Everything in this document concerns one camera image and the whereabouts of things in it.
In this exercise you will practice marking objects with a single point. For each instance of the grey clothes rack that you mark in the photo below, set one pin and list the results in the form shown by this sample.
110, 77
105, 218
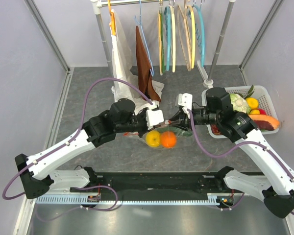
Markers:
207, 78

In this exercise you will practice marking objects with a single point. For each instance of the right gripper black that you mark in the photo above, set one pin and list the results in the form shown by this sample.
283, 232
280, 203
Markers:
184, 123

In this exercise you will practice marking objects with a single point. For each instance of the yellow lemon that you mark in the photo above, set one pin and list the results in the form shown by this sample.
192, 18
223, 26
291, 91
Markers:
153, 139

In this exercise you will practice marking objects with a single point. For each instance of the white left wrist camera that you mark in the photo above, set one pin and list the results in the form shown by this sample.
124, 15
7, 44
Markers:
154, 115

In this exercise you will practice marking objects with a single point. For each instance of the cream wooden hanger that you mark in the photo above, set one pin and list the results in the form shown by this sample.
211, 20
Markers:
173, 39

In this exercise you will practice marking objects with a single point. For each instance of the orange hanger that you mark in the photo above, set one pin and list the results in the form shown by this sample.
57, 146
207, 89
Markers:
112, 19

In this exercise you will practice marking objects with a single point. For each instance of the teal plastic hanger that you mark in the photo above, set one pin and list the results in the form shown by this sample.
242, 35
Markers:
168, 26

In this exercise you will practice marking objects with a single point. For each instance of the small yellow fruit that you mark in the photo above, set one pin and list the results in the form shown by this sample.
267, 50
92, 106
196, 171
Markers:
252, 102

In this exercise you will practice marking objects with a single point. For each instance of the brown cloth on hanger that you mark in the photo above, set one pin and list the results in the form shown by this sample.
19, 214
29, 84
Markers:
143, 66

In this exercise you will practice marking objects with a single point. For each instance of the red pepper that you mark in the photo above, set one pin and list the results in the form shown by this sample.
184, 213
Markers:
261, 111

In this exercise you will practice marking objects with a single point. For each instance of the white plastic food basket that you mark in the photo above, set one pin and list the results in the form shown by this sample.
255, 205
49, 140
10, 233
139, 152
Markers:
260, 94

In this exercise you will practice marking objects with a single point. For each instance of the light blue wire hanger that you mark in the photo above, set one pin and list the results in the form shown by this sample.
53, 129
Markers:
140, 24

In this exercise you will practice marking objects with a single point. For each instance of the green cucumber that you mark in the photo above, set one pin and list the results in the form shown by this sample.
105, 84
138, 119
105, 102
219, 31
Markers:
183, 133

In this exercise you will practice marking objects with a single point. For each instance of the red grapes bunch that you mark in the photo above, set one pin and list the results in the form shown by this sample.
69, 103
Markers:
215, 130

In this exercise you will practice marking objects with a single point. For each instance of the yellow wooden hanger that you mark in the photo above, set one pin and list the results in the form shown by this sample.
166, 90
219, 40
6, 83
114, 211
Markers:
159, 38

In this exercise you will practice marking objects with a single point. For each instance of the yellow slotted hanger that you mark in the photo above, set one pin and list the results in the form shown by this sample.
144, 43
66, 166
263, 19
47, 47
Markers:
189, 22

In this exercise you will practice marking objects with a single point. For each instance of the orange fruit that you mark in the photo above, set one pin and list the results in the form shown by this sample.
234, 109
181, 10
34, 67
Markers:
168, 139

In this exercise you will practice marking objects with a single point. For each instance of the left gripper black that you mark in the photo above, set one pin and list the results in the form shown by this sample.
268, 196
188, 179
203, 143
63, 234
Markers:
143, 114

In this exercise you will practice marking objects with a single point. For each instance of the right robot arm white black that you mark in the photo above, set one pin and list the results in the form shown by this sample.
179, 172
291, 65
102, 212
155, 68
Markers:
276, 191

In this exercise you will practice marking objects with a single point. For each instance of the green hanger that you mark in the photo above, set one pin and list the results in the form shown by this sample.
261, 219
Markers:
162, 44

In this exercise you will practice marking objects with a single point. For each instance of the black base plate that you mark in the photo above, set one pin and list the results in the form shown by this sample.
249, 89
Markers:
200, 182

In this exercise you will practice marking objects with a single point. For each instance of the white cloth on hanger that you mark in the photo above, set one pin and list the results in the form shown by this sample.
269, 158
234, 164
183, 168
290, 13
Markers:
122, 62

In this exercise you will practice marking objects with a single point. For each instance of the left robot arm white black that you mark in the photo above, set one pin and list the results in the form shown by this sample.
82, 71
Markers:
39, 174

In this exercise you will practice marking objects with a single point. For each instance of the clear zip top bag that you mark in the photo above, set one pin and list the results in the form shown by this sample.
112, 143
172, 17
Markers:
161, 128

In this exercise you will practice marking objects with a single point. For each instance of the papaya slice orange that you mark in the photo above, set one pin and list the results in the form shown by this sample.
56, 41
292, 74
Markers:
265, 122

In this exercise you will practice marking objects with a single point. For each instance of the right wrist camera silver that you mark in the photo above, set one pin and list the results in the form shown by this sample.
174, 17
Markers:
184, 101

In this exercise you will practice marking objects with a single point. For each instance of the cauliflower with green leaves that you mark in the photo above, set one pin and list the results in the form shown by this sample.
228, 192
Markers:
239, 104

